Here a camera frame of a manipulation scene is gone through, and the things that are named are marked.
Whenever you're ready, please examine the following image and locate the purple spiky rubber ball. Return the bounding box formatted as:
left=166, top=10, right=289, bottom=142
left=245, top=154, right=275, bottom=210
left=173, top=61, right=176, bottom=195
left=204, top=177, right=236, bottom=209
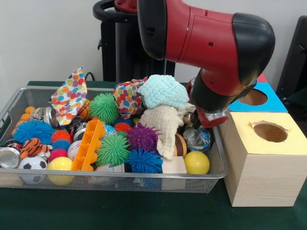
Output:
left=126, top=124, right=160, bottom=153

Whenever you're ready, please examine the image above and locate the black and white soccer ball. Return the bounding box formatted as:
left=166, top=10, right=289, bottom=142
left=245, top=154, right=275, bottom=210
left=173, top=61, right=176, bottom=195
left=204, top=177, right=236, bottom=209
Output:
left=18, top=156, right=47, bottom=185

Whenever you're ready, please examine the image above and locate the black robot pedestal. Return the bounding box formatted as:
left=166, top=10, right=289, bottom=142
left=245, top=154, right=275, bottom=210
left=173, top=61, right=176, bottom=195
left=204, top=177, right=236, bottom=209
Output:
left=93, top=0, right=176, bottom=83

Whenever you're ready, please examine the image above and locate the black chair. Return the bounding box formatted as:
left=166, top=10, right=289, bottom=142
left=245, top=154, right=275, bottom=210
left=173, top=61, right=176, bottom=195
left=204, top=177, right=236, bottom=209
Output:
left=277, top=16, right=307, bottom=118

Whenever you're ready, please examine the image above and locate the mint green muslin cloth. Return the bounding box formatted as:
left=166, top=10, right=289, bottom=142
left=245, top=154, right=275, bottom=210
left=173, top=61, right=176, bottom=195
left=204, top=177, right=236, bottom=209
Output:
left=138, top=75, right=190, bottom=110

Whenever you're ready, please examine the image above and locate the wooden box with three holes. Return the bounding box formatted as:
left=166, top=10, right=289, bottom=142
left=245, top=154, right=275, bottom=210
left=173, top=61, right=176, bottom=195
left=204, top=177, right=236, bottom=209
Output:
left=217, top=73, right=307, bottom=207

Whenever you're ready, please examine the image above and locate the clear mesh bin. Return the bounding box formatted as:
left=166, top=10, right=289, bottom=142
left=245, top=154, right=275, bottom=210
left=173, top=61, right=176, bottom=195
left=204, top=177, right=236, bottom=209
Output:
left=0, top=85, right=227, bottom=193

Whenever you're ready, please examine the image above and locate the crushed clear plastic bottle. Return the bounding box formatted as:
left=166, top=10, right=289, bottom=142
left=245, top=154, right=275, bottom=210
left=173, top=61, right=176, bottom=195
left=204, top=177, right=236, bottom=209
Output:
left=183, top=126, right=212, bottom=152

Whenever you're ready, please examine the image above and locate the colourful polka-dot cloth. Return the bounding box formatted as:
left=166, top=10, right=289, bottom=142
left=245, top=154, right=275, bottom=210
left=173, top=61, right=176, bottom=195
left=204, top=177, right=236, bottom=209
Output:
left=113, top=78, right=148, bottom=120
left=50, top=67, right=88, bottom=126

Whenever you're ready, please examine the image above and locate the pale yellow muslin cloth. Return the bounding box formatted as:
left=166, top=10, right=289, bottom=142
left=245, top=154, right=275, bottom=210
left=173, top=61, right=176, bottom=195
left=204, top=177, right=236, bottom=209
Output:
left=139, top=103, right=196, bottom=161

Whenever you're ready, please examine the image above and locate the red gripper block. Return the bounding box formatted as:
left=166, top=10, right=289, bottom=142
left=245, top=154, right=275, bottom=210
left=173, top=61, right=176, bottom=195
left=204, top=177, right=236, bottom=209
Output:
left=191, top=110, right=230, bottom=130

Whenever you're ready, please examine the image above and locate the yellow smiley ball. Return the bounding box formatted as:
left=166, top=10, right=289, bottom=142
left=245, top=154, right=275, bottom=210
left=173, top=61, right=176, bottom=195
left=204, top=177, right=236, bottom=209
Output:
left=184, top=151, right=211, bottom=175

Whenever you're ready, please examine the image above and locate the green spiky rubber ball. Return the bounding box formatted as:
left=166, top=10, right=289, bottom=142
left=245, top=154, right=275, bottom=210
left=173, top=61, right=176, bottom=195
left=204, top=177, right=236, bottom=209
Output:
left=89, top=92, right=119, bottom=124
left=96, top=133, right=130, bottom=167

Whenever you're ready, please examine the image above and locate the blue spiky rubber ball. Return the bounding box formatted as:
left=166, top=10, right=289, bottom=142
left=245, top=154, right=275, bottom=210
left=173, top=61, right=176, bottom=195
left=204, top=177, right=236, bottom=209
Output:
left=12, top=119, right=54, bottom=145

